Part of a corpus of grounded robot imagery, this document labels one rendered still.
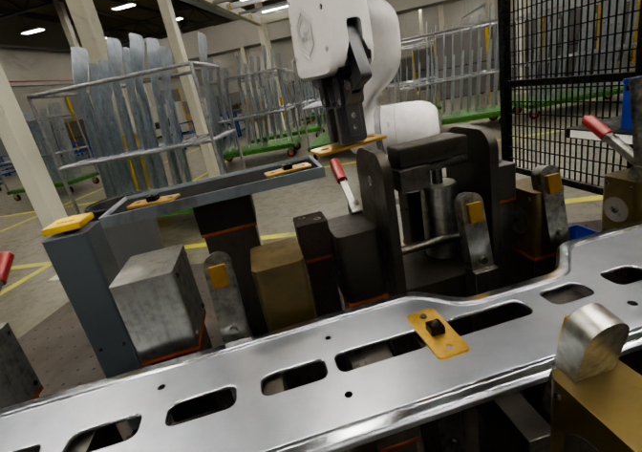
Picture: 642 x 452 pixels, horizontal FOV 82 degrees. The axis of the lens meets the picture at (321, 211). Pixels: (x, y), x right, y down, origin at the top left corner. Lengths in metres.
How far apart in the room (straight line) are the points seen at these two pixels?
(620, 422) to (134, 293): 0.49
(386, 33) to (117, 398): 0.77
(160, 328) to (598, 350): 0.47
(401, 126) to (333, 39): 0.55
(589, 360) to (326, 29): 0.34
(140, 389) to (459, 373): 0.36
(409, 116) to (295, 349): 0.61
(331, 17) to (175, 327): 0.42
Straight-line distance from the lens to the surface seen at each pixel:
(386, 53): 0.86
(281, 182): 0.62
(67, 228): 0.73
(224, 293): 0.53
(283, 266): 0.50
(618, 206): 0.83
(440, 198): 0.63
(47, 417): 0.57
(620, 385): 0.38
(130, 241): 3.28
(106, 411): 0.53
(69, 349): 1.39
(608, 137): 0.84
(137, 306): 0.54
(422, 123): 0.90
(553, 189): 0.69
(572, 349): 0.35
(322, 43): 0.37
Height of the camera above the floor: 1.30
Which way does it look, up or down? 19 degrees down
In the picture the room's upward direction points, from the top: 11 degrees counter-clockwise
